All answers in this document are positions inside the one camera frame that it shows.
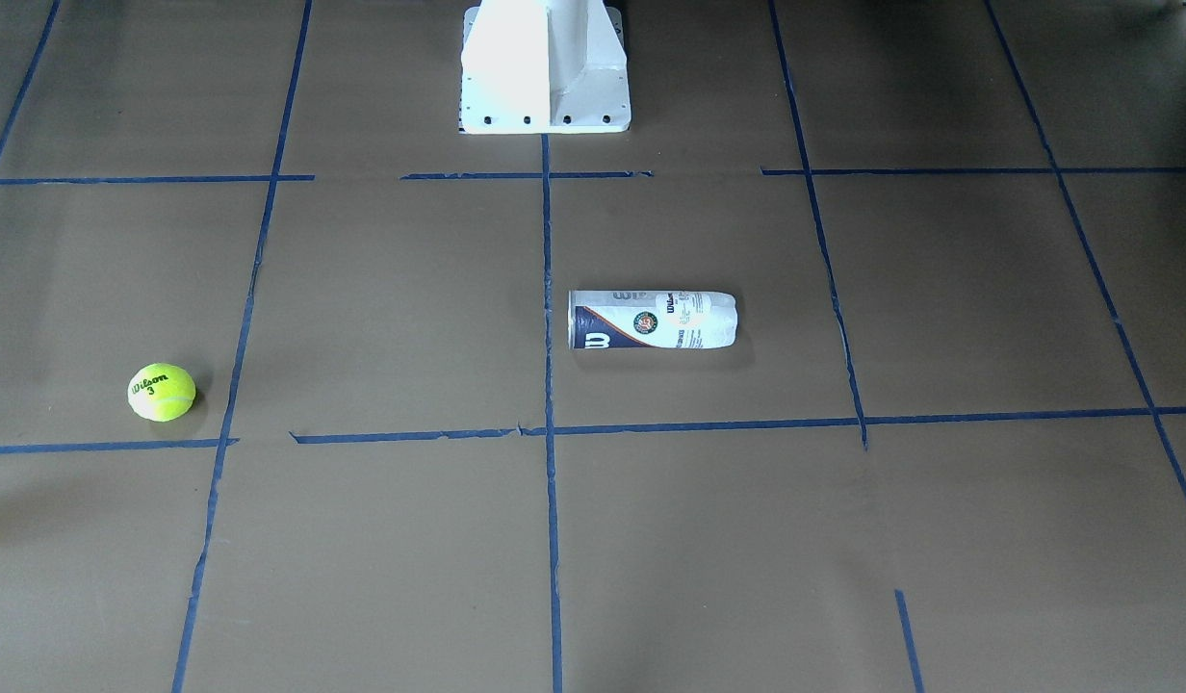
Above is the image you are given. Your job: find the clear tennis ball can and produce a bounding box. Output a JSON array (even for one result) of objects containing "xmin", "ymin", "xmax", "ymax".
[{"xmin": 567, "ymin": 290, "xmax": 738, "ymax": 350}]

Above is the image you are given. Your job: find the yellow Wilson tennis ball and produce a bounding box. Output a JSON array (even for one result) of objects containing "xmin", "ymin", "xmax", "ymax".
[{"xmin": 126, "ymin": 363, "xmax": 197, "ymax": 422}]

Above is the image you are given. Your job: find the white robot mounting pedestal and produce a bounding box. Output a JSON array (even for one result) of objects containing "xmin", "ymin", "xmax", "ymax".
[{"xmin": 458, "ymin": 1, "xmax": 632, "ymax": 136}]

